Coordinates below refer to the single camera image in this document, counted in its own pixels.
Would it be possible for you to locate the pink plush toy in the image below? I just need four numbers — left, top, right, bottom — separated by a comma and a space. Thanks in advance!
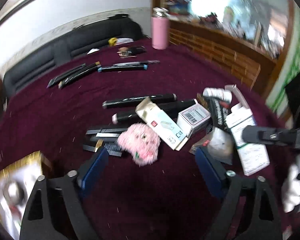
117, 123, 160, 166

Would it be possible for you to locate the white barcode box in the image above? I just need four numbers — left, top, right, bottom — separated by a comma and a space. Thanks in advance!
177, 103, 211, 139

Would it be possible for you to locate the white cardboard box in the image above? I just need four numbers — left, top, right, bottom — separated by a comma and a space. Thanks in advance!
135, 98, 188, 151

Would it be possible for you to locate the black tape roll white core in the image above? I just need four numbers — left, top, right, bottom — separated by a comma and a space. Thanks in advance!
3, 180, 25, 206

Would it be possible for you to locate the white blue medicine box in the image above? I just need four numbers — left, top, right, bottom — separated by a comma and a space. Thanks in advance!
226, 103, 270, 176

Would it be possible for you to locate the black snack pouch red logo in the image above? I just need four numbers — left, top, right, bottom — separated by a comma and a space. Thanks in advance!
205, 97, 229, 131

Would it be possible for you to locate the black marker white end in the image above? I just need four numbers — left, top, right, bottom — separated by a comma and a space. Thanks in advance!
112, 99, 197, 124

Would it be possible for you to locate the right white gloved hand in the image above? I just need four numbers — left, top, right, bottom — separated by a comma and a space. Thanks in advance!
281, 154, 300, 213

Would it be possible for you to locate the gold rimmed white tray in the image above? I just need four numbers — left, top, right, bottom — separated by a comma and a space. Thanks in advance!
0, 151, 52, 239

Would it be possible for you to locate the white pill bottle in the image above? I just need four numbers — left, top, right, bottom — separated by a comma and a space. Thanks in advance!
203, 88, 232, 103

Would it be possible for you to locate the wooden cabinet with mirror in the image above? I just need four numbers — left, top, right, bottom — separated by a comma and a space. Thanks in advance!
152, 0, 295, 98

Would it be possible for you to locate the long black marker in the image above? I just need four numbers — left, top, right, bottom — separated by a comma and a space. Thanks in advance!
102, 94, 177, 109

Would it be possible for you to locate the black marker pen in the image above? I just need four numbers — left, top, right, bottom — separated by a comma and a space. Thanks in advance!
47, 63, 86, 88

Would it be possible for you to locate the black marker yellow end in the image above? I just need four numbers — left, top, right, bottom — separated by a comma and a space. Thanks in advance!
58, 61, 101, 89

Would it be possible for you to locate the pink thermos bottle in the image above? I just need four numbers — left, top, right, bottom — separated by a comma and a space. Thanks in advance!
151, 7, 170, 50

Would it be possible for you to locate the black marker blue cap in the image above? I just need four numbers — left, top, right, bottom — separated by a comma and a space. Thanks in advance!
97, 64, 148, 73

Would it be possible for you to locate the silver tip pen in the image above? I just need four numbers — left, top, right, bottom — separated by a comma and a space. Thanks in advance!
113, 60, 160, 67

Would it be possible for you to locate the black key fob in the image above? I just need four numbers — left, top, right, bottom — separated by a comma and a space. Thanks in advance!
117, 46, 147, 58

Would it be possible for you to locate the yellow small object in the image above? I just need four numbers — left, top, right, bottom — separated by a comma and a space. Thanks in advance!
108, 37, 117, 47

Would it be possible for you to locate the black leather sofa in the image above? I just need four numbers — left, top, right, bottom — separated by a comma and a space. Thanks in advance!
3, 14, 144, 98

